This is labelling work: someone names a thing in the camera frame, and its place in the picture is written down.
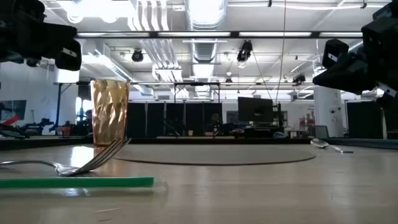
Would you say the thin hanging cable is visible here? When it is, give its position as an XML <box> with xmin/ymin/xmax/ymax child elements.
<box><xmin>275</xmin><ymin>0</ymin><xmax>287</xmax><ymax>103</ymax></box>

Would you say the green plastic straw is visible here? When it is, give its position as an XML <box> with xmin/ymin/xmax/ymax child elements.
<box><xmin>0</xmin><ymin>176</ymin><xmax>155</xmax><ymax>189</ymax></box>

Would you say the black partition panel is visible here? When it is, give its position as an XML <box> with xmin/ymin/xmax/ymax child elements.
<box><xmin>346</xmin><ymin>101</ymin><xmax>384</xmax><ymax>139</ymax></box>

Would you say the black overhead light beam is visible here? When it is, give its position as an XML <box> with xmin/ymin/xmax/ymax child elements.
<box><xmin>76</xmin><ymin>30</ymin><xmax>363</xmax><ymax>39</ymax></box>

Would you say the black ceiling spotlight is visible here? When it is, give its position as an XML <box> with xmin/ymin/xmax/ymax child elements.
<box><xmin>131</xmin><ymin>48</ymin><xmax>144</xmax><ymax>63</ymax></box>
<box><xmin>236</xmin><ymin>39</ymin><xmax>253</xmax><ymax>62</ymax></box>
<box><xmin>292</xmin><ymin>73</ymin><xmax>307</xmax><ymax>85</ymax></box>

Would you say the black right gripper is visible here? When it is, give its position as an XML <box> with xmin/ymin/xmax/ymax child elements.
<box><xmin>312</xmin><ymin>12</ymin><xmax>398</xmax><ymax>110</ymax></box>

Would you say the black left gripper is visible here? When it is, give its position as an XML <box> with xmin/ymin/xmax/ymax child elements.
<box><xmin>0</xmin><ymin>21</ymin><xmax>82</xmax><ymax>72</ymax></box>

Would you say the black tripod stand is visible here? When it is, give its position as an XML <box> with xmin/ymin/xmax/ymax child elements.
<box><xmin>53</xmin><ymin>82</ymin><xmax>72</xmax><ymax>135</ymax></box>

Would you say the black table frame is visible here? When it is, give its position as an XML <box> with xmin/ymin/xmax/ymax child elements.
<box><xmin>0</xmin><ymin>136</ymin><xmax>398</xmax><ymax>151</ymax></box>

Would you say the silver metal fork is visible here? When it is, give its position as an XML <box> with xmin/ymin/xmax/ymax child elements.
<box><xmin>0</xmin><ymin>138</ymin><xmax>132</xmax><ymax>177</ymax></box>

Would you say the round grey placemat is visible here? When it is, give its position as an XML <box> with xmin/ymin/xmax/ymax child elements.
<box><xmin>113</xmin><ymin>144</ymin><xmax>317</xmax><ymax>166</ymax></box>

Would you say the silver metal spoon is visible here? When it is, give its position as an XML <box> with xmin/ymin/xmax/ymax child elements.
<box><xmin>310</xmin><ymin>138</ymin><xmax>354</xmax><ymax>154</ymax></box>

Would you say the amber faceted plastic tumbler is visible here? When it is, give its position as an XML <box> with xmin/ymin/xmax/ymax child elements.
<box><xmin>90</xmin><ymin>78</ymin><xmax>131</xmax><ymax>147</ymax></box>

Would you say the silver ventilation duct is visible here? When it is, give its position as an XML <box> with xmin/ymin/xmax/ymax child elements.
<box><xmin>185</xmin><ymin>0</ymin><xmax>228</xmax><ymax>63</ymax></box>

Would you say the white pillar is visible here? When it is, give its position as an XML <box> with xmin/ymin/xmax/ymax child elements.
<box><xmin>313</xmin><ymin>85</ymin><xmax>345</xmax><ymax>138</ymax></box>

